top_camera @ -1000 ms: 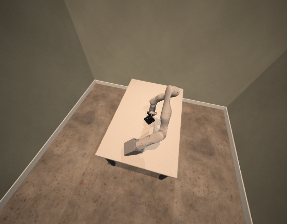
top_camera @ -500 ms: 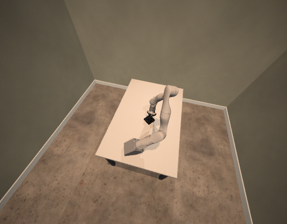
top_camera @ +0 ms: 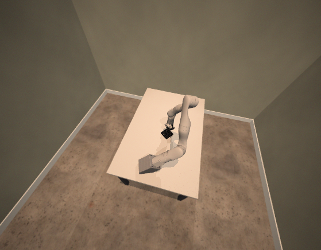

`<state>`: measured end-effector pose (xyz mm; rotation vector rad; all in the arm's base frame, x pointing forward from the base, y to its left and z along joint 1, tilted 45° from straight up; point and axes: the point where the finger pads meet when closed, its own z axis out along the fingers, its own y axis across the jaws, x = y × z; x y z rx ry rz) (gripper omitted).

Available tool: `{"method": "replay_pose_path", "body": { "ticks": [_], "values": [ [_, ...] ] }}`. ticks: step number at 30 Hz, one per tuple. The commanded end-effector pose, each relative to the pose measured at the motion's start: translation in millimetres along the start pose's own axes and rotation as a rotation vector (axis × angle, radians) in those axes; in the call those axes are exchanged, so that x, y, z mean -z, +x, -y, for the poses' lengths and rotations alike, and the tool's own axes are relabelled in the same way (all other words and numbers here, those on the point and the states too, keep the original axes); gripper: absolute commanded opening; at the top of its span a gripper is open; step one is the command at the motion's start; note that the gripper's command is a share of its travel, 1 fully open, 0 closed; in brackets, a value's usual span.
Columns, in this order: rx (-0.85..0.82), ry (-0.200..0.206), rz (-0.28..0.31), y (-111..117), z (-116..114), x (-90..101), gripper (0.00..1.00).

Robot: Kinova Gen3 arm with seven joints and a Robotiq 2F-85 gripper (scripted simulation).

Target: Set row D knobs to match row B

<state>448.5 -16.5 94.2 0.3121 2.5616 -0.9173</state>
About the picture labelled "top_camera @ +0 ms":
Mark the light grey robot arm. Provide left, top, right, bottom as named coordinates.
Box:
left=152, top=95, right=199, bottom=167

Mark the black knob box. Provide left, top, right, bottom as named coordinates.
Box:
left=161, top=128, right=173, bottom=139

